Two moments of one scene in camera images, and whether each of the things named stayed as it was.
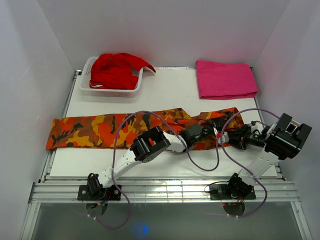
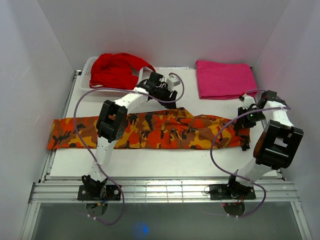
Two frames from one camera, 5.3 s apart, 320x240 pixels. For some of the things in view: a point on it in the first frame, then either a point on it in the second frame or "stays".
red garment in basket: [114, 71] stays
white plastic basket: [85, 86] stays
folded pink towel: [219, 80] stays
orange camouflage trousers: [195, 131] stays
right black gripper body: [244, 140] -> [249, 120]
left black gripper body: [208, 130] -> [164, 94]
